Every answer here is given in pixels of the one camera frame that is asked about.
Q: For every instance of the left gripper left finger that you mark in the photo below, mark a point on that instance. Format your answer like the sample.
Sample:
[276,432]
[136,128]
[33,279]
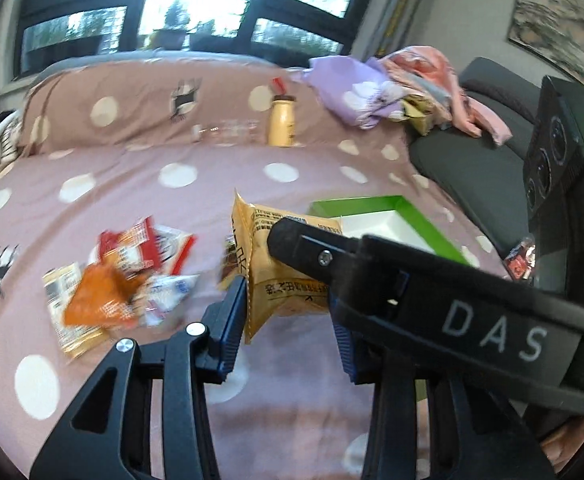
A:
[104,433]

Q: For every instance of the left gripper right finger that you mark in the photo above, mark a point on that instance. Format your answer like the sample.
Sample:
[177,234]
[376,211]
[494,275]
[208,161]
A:
[444,391]

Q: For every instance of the orange snack bag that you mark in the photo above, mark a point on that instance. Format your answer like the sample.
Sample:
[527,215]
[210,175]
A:
[103,297]

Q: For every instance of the white blue-print snack bag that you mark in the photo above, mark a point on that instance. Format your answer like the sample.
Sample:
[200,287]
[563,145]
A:
[162,299]

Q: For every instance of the clear cracker packet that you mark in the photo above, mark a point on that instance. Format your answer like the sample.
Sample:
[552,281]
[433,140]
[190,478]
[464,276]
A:
[60,286]

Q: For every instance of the yellow brown nut bag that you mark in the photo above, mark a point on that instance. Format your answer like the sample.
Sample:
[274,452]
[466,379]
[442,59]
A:
[231,263]

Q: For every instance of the tan yellow snack bag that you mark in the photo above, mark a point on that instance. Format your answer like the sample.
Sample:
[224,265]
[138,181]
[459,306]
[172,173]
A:
[273,287]

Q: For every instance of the white red-edged snack packet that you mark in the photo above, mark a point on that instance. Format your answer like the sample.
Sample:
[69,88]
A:
[145,247]

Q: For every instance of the small red candy wrapper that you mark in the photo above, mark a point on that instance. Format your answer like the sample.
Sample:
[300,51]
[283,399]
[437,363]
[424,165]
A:
[520,261]

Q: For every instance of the dark grey sofa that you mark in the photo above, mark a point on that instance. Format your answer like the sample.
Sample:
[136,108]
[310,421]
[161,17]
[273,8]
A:
[484,179]

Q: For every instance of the green cardboard box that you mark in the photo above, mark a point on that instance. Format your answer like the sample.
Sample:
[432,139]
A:
[392,217]

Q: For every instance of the pink patterned cloth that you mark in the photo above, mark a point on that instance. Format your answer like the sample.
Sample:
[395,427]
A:
[428,71]

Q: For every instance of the pink polka-dot bed cover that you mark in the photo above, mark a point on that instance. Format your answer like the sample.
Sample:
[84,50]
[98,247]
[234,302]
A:
[106,145]

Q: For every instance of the purple floral cloth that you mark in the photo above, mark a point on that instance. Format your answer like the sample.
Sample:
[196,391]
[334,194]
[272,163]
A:
[360,94]

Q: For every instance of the clear plastic water bottle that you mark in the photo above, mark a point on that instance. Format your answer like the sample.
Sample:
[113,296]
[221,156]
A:
[228,132]

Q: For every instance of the yellow bear bottle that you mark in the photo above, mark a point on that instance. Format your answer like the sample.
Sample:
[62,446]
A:
[281,122]

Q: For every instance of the black-framed window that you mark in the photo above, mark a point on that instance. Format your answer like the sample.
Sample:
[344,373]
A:
[287,33]

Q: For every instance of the framed wall picture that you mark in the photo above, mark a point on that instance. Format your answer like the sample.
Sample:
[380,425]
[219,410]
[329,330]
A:
[552,30]

